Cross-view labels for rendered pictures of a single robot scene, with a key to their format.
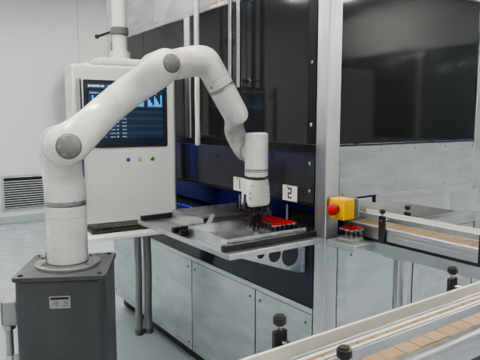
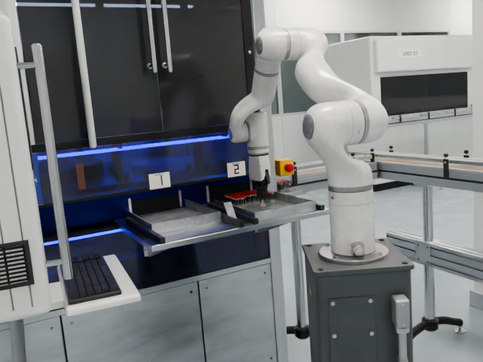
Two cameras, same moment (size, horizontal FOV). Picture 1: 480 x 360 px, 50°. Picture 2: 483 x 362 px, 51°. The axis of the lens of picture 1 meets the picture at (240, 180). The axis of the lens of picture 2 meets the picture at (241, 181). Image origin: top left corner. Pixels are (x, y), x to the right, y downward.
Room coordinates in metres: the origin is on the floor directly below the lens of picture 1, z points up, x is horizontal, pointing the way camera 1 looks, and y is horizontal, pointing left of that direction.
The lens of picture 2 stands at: (1.63, 1.92, 1.31)
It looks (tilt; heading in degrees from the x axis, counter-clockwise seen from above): 9 degrees down; 278
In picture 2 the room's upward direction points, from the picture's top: 5 degrees counter-clockwise
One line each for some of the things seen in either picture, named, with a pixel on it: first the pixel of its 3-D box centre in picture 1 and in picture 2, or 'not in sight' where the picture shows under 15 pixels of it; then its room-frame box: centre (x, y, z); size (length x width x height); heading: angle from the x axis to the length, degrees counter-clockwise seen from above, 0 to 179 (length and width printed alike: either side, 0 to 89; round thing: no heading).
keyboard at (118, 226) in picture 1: (131, 224); (87, 274); (2.31, 0.50, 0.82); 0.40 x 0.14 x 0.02; 120
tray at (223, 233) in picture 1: (246, 231); (262, 204); (1.81, -0.02, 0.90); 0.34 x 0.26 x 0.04; 124
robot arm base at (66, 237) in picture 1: (66, 234); (351, 221); (1.51, 0.53, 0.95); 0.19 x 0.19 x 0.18
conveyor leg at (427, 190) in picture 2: not in sight; (428, 257); (1.06, -0.61, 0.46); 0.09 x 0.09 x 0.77; 35
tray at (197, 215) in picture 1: (221, 213); (170, 215); (2.15, 0.08, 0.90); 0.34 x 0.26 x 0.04; 125
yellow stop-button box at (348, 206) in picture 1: (343, 208); (282, 166); (1.74, -0.36, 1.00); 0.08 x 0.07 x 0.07; 125
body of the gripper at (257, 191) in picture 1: (256, 190); (259, 165); (1.81, -0.06, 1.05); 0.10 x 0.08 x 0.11; 125
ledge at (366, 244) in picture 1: (353, 242); (282, 192); (1.75, -0.40, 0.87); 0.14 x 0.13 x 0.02; 125
